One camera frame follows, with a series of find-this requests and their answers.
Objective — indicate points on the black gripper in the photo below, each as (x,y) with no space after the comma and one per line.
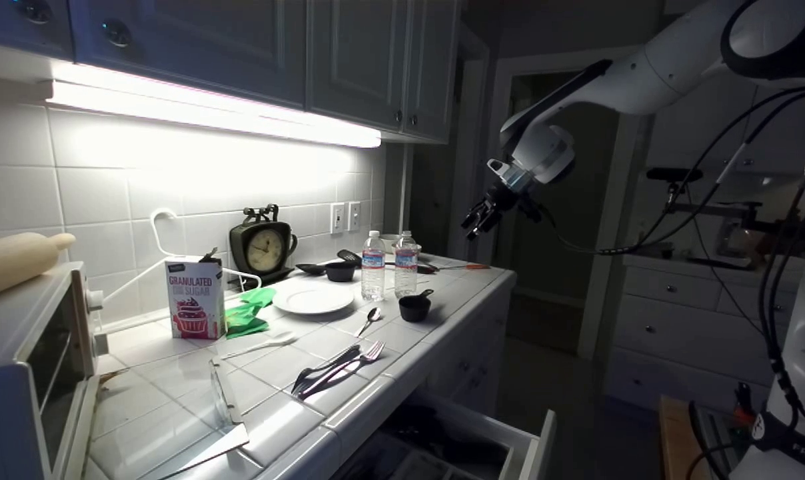
(507,184)

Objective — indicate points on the black camera stand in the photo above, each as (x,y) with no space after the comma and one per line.
(672,175)

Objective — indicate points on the white light switch plate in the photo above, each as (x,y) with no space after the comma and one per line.
(356,218)

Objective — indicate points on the wooden rolling pin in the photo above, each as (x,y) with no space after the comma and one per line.
(18,262)

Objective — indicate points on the white plastic utensil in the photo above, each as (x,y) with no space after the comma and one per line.
(259,346)

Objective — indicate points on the white dresser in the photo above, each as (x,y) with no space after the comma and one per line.
(679,328)

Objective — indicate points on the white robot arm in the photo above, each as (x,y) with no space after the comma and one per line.
(671,62)

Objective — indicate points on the blue-grey wall cabinets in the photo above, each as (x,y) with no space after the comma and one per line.
(244,43)

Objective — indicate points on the metal spoon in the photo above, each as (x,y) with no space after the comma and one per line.
(368,319)

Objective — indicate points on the small black pot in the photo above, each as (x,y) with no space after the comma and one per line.
(415,307)

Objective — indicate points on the toaster oven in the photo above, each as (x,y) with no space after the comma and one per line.
(19,382)

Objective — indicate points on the green cloth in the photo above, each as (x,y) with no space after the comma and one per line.
(247,314)

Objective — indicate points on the pink and white carton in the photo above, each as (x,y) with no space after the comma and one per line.
(192,296)

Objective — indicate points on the capped clear water bottle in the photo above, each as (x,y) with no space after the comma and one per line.
(372,268)

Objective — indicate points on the black mantel clock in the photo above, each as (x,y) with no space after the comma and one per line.
(261,250)

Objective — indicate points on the white plastic hanger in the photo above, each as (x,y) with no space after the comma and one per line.
(158,218)

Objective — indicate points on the white power outlet plate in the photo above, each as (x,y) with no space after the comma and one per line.
(337,219)

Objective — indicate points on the black measuring cup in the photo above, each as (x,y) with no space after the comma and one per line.
(339,274)

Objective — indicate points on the open white drawer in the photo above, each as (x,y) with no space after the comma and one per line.
(527,450)

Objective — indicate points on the silver metal utensil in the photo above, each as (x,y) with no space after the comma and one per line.
(365,354)

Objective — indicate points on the black plastic ladle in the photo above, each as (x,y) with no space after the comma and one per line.
(313,268)

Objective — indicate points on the white base cabinet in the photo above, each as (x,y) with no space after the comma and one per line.
(472,356)

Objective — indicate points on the under-cabinet light strip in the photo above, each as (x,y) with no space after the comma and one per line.
(205,107)

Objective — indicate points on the black slotted spatula red band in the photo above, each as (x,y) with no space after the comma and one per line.
(437,266)

